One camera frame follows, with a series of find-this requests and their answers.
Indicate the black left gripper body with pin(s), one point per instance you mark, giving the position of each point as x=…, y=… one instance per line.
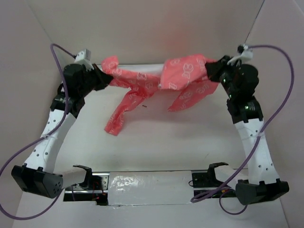
x=92, y=81

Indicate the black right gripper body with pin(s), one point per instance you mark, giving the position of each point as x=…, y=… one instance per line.
x=228, y=71

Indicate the pink hooded jacket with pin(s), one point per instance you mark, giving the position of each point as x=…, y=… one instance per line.
x=188, y=75

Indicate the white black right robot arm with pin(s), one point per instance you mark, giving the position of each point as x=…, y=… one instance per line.
x=239, y=82

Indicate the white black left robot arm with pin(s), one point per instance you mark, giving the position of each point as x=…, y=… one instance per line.
x=36, y=175

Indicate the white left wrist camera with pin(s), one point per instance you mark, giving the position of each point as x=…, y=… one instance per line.
x=83, y=58

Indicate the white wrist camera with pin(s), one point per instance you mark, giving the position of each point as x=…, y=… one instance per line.
x=83, y=58
x=245, y=54

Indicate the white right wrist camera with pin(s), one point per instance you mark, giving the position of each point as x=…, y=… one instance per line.
x=245, y=54

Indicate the silver base rail with tape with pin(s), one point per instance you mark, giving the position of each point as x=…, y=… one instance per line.
x=142, y=188

